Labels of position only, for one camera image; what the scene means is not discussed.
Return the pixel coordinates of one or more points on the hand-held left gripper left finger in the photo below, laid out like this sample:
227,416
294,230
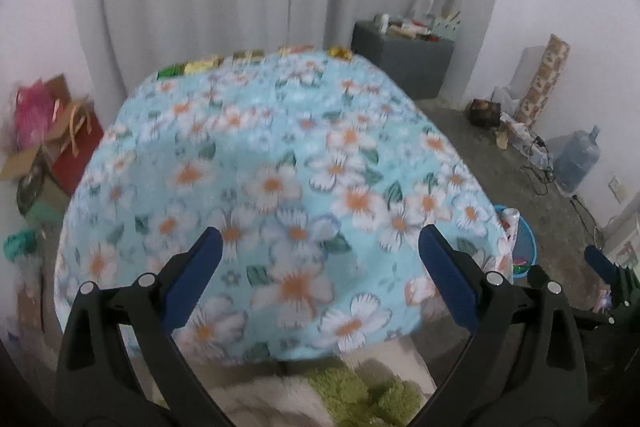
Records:
192,282

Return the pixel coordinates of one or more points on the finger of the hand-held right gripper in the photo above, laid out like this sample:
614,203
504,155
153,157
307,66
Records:
602,263

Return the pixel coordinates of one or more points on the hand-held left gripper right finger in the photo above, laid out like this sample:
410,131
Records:
447,279

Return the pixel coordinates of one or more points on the blue plastic wastebasket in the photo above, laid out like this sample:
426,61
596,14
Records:
527,242

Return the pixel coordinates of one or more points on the white printed wrapper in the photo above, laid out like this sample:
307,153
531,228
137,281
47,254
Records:
511,229

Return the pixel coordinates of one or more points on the blue water jug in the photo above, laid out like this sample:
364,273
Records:
575,162

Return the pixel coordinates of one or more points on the green fuzzy cloth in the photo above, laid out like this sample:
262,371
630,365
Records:
360,394

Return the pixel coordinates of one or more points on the pile of white plastic bags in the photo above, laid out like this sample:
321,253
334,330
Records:
517,127

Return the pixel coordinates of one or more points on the dark woven basket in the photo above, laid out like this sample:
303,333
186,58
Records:
484,113

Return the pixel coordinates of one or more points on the floral light blue blanket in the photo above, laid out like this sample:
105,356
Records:
275,132

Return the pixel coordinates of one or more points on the red paper bag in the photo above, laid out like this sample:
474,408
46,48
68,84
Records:
75,157

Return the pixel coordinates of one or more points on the teal small item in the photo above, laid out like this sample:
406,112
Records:
20,244

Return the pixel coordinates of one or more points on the tall patterned paper roll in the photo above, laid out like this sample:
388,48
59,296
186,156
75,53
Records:
542,82

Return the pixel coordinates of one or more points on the cardboard box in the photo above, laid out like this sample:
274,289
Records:
30,162

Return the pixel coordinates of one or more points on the grey cabinet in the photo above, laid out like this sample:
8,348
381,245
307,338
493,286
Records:
400,62

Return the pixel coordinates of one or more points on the yellow green snack packet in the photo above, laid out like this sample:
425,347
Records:
248,55

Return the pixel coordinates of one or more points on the pink shredded paper bundle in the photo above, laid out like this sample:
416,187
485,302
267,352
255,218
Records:
32,112

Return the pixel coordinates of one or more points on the gold snack packet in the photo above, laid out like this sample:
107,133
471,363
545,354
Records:
340,52

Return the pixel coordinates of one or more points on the white bottle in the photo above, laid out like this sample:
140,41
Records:
384,23

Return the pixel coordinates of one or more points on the white wall socket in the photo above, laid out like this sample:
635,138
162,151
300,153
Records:
619,189

